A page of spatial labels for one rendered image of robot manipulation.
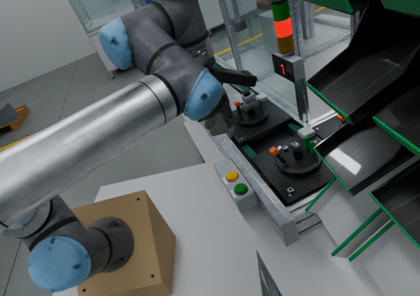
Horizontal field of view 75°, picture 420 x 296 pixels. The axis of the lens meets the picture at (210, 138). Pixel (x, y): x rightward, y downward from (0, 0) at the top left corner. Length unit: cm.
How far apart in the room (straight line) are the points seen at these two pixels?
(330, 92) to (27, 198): 46
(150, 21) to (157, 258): 62
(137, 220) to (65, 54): 821
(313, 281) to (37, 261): 65
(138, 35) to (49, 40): 844
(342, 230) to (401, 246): 12
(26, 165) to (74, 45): 851
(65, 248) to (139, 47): 45
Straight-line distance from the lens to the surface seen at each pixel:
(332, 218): 75
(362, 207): 71
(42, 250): 73
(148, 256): 86
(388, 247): 69
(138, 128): 37
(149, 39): 46
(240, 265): 89
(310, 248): 88
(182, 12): 52
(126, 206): 87
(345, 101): 49
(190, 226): 102
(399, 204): 55
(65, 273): 71
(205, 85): 41
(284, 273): 86
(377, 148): 60
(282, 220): 82
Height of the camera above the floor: 163
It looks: 35 degrees down
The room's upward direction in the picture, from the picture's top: 22 degrees counter-clockwise
